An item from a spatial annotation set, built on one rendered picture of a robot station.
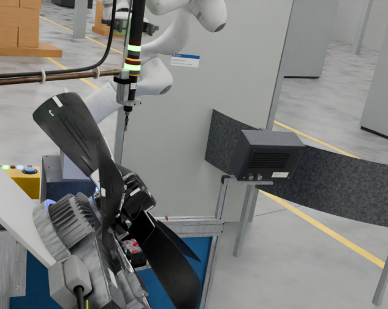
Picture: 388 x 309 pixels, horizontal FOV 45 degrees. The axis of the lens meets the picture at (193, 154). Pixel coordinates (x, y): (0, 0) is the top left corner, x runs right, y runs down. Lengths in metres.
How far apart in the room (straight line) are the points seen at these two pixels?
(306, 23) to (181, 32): 9.55
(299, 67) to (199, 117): 8.25
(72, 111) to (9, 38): 8.24
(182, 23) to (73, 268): 1.14
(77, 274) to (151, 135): 2.36
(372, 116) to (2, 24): 6.59
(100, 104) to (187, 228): 0.64
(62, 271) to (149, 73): 1.13
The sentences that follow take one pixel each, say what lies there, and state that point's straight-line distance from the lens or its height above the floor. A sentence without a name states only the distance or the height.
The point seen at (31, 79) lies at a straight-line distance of 1.12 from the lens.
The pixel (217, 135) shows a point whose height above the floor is 0.78.
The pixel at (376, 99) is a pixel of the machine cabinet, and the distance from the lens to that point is 7.78.
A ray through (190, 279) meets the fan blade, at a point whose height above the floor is 1.11.
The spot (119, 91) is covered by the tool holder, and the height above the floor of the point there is 1.48.
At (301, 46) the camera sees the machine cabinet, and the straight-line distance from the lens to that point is 11.45.
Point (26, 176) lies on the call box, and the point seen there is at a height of 1.07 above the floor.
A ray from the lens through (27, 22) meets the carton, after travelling 9.63.
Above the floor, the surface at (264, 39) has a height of 1.48.
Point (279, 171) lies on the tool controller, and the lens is 2.04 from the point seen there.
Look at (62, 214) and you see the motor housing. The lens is 1.33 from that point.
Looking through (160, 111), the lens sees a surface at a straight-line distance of 3.33.
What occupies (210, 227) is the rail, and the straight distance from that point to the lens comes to 2.05.
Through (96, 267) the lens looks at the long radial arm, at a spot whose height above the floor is 1.13.
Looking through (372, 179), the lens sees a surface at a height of 0.84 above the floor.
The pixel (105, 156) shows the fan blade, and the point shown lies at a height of 1.40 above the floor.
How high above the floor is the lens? 1.80
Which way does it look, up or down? 20 degrees down
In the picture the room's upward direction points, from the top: 9 degrees clockwise
